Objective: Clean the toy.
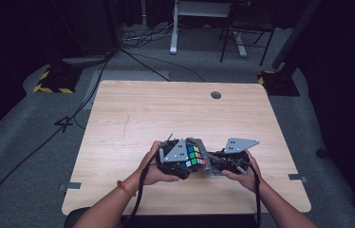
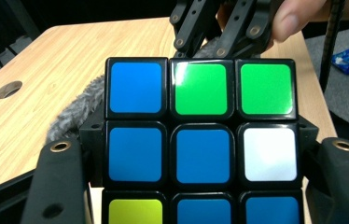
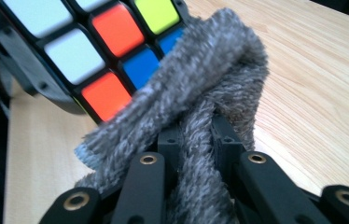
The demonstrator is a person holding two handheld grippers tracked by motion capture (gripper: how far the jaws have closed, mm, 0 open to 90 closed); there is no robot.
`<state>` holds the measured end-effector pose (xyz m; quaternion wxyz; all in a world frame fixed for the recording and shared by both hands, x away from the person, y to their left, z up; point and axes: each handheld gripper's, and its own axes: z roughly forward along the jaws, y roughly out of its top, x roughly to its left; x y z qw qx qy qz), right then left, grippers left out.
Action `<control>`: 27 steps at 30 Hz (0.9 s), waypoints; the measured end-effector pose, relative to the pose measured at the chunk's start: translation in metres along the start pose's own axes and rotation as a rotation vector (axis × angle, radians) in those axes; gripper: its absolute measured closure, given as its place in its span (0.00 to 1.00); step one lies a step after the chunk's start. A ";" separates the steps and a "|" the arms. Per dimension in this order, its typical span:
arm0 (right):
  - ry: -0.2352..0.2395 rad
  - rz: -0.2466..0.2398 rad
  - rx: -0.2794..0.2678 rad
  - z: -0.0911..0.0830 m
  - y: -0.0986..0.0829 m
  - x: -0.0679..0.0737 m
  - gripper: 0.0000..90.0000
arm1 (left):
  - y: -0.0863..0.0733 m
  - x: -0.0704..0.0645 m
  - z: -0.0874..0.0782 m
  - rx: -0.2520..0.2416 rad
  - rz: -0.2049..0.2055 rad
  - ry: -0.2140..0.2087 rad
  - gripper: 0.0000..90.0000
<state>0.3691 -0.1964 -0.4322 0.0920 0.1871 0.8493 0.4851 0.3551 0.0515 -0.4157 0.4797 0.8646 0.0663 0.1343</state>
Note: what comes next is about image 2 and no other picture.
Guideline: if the grey cloth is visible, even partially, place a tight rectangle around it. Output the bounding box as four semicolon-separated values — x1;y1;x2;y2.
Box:
46;36;221;143

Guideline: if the grey table grommet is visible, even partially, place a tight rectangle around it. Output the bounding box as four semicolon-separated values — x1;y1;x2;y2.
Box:
0;80;23;100

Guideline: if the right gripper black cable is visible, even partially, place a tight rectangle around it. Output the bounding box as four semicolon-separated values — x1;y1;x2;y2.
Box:
318;0;347;91

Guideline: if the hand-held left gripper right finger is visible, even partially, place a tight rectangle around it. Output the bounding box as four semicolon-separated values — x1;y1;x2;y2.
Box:
297;115;349;224

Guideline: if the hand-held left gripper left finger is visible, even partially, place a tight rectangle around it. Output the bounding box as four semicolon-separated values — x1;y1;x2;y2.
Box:
20;119;107;224

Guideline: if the multicoloured puzzle cube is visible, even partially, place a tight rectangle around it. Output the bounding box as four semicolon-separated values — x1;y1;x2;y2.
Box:
101;56;305;224

